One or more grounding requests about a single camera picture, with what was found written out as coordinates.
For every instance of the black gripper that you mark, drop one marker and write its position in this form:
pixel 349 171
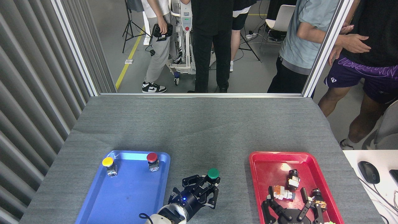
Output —
pixel 190 201
pixel 290 219

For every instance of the green push button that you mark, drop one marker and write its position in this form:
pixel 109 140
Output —
pixel 213 173

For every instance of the black handheld controller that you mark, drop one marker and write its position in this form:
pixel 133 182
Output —
pixel 157 31

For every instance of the red push button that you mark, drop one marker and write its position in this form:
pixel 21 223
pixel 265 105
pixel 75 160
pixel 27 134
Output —
pixel 152 157

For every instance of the yellow push button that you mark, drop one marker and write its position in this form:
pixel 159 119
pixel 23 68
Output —
pixel 108 161

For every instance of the person's hand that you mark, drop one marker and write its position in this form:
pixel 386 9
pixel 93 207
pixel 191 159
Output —
pixel 354 43
pixel 162 26

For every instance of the red plastic tray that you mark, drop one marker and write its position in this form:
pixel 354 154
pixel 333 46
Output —
pixel 270 168

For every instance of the grey felt table cover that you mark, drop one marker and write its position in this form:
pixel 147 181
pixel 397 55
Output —
pixel 199 130

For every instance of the blue plastic tray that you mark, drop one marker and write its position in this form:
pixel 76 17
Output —
pixel 136 180

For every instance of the black computer mouse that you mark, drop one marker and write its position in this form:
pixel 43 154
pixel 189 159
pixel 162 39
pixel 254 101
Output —
pixel 368 172

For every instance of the white desk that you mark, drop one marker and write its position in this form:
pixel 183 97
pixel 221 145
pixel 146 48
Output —
pixel 370 157

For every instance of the flat black device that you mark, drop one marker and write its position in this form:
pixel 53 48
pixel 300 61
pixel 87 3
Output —
pixel 394 176

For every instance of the grey office chair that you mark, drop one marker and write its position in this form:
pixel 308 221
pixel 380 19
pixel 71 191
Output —
pixel 388 127

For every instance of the person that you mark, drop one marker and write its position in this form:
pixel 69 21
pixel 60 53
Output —
pixel 370 31
pixel 298 53
pixel 211 31
pixel 160 56
pixel 238 21

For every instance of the white stand on wheels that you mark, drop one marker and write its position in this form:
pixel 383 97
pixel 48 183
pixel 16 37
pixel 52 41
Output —
pixel 187 49

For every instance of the metal floor socket plate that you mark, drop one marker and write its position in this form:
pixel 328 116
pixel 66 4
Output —
pixel 129 61

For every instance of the black tripod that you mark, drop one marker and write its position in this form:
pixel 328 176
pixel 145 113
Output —
pixel 250 46
pixel 129 28

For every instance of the white power strip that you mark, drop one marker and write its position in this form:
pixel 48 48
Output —
pixel 252 35

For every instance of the grey ribbed side panel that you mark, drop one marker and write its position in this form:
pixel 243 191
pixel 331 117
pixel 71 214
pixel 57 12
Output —
pixel 90 40
pixel 28 93

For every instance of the white plastic chair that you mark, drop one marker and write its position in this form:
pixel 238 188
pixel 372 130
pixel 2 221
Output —
pixel 284 17

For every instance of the white and orange switch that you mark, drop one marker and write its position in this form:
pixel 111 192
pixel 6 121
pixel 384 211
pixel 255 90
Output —
pixel 283 193

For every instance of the black switch with brown base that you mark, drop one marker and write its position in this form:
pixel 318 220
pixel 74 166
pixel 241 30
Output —
pixel 320 203

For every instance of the black selector switch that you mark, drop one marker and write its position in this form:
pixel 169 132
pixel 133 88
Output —
pixel 293 180

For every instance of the silver frame rail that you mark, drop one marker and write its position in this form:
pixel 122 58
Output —
pixel 199 95

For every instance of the silver frame post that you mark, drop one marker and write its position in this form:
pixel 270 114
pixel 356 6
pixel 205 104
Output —
pixel 326 46
pixel 74 46

